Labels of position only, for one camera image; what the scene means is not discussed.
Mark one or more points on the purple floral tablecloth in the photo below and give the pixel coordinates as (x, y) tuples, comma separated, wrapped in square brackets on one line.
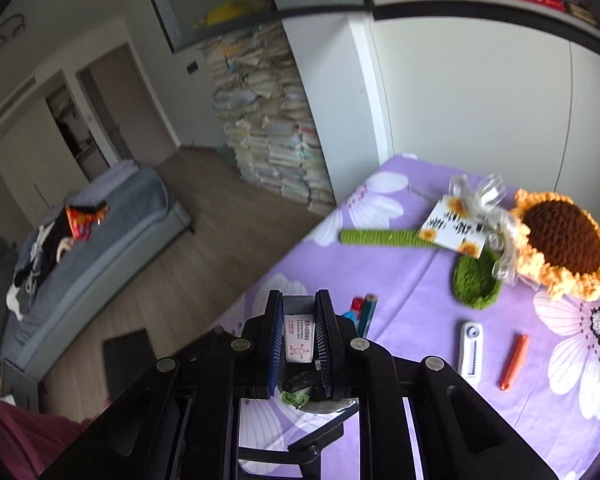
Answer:
[(554, 403)]

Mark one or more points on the yellow plush toy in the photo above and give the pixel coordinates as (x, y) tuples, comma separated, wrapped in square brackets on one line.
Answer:
[(232, 9)]

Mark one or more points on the sunflower gift card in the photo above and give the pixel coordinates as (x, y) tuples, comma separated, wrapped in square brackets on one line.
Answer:
[(449, 225)]

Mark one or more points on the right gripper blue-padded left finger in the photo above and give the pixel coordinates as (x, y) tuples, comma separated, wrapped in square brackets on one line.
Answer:
[(275, 315)]

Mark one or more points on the green crochet leaf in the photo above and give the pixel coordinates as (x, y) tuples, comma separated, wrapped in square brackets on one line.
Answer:
[(473, 283)]

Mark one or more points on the orange marker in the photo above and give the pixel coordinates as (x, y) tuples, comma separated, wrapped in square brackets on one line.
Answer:
[(515, 362)]

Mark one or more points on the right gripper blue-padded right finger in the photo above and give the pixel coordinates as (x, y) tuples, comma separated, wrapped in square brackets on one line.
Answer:
[(329, 346)]

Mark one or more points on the blue pen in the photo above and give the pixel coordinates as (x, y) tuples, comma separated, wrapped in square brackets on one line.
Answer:
[(350, 316)]

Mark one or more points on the crochet sunflower head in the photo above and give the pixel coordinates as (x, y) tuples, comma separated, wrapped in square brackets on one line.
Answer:
[(557, 245)]

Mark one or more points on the green crochet stem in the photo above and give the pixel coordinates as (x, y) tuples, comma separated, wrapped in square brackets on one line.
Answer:
[(383, 238)]

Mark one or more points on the tall stack of books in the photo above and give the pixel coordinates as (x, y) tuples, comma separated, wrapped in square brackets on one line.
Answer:
[(259, 97)]

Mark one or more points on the grey sofa bed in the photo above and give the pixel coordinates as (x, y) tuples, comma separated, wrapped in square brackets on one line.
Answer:
[(40, 318)]

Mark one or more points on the red gel pen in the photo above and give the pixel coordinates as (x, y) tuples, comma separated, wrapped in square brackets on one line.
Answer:
[(357, 305)]

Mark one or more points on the white bookshelf cabinet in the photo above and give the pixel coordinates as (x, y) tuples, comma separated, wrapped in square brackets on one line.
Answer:
[(481, 85)]

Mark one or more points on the translucent white ribbon bow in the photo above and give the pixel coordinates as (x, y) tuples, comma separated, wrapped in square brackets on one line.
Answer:
[(483, 204)]

